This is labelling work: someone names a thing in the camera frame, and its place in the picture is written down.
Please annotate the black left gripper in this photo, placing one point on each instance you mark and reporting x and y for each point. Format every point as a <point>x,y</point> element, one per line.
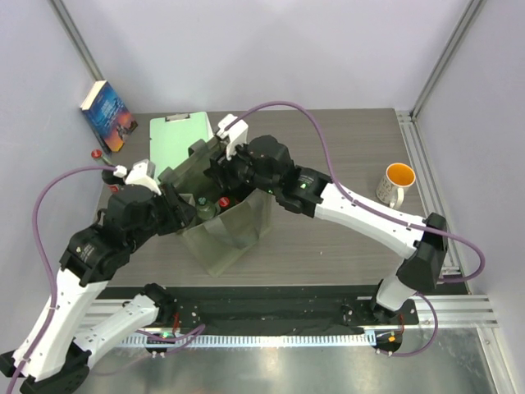
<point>181,213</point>

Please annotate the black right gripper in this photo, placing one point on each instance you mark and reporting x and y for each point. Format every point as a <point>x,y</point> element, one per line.
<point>221,170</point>

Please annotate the small cola bottle red cap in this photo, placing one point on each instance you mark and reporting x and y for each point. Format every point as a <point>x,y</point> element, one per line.
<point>224,203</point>

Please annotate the clear glass bottle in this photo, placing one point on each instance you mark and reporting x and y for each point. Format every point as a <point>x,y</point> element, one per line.
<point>206,209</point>

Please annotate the olive green canvas bag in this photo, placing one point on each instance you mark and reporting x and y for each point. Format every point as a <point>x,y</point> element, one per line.
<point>218,243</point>

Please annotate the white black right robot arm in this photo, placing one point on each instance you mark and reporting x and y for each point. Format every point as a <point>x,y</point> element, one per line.
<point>265,164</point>

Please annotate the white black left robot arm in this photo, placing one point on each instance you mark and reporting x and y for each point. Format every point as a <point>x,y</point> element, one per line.
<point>57,356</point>

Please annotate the green clipboard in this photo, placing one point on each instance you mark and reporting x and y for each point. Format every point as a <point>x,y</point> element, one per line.
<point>172,135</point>

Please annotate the blue paperback book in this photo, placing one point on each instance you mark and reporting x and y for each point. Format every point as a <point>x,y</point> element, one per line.
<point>108,116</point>

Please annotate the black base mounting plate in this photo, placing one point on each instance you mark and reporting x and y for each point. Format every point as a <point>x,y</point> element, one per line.
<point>289,316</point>

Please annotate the white mug orange inside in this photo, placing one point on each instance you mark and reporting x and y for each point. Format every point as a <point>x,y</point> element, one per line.
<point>394,184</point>

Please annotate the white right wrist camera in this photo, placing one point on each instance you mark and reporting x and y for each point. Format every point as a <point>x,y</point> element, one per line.
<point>232,131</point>

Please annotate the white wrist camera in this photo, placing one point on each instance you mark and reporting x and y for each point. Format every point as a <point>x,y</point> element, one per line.
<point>141,174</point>
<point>232,131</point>

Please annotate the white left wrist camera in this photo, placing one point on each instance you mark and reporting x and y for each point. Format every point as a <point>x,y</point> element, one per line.
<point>141,174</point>

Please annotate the slotted cable duct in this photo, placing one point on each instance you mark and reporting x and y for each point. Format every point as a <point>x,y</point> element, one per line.
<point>234,342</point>

